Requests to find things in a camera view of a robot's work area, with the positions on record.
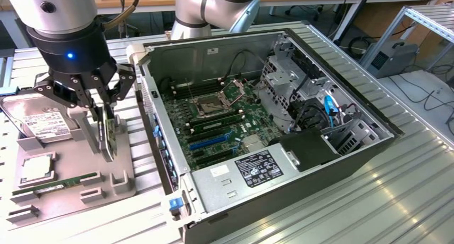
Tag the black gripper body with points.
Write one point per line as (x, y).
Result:
(78, 58)

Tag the graphics card with silver bracket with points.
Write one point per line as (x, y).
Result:
(110, 140)

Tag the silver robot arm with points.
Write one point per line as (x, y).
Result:
(50, 7)

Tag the silver hard disk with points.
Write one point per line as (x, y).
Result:
(40, 119)

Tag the CPU socket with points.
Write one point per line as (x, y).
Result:
(209, 105)

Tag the grey parts rack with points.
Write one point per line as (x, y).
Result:
(72, 164)

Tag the silver CPU chip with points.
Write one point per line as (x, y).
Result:
(37, 168)

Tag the metal socket cover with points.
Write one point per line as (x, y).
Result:
(233, 92)

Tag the RAM stick with white label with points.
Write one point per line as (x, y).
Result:
(217, 125)

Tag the blue expansion slot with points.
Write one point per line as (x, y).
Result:
(209, 144)

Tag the green RAM stick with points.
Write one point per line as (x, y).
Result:
(54, 186)

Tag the green motherboard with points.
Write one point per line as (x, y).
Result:
(249, 121)

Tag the silver finned heatsink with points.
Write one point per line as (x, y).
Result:
(253, 144)

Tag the metal disk bay cage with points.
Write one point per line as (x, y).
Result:
(281, 76)

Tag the blue case latch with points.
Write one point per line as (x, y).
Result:
(176, 203)

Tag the grey power supply unit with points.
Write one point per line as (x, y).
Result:
(220, 191)

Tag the black plastic shroud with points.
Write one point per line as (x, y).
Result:
(305, 148)

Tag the black office chair base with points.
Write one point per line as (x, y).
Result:
(305, 8)

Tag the open black PC case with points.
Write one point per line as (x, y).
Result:
(320, 191)

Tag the black slanted pole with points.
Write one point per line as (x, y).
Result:
(357, 10)

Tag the aluminium frame table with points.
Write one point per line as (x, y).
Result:
(433, 18)

